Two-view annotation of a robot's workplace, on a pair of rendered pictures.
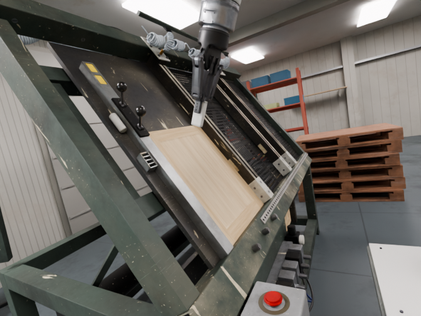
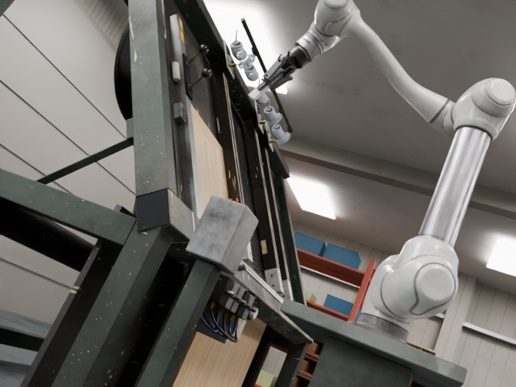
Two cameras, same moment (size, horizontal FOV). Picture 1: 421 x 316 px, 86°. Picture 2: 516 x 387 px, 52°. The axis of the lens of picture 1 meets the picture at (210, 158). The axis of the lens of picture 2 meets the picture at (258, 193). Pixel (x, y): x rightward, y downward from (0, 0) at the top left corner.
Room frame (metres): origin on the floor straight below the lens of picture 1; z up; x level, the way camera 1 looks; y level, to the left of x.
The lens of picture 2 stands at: (-1.04, 0.04, 0.56)
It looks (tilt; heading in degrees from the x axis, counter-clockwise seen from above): 16 degrees up; 354
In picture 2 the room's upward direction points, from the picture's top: 24 degrees clockwise
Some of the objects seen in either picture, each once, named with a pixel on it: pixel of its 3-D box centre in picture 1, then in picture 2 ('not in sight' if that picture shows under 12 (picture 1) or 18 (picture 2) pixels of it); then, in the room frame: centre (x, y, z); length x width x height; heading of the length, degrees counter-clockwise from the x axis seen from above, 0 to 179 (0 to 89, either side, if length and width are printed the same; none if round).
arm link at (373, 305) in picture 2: not in sight; (396, 290); (0.50, -0.65, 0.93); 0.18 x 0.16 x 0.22; 172
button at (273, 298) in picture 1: (273, 300); not in sight; (0.45, -0.08, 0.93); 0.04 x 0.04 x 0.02
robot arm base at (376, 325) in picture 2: not in sight; (381, 333); (0.53, -0.66, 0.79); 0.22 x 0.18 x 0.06; 149
